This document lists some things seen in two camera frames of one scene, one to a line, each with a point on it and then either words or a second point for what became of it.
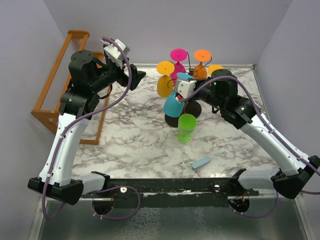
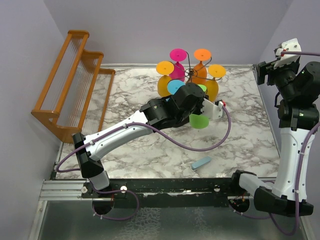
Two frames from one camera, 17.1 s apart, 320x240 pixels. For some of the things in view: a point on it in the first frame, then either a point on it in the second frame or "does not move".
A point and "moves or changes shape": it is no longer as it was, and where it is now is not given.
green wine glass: [187, 123] to [199, 121]
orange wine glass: [200, 71] does not move
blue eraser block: [200, 162] does not move
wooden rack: [47, 107] does not move
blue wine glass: [172, 107] moves or changes shape
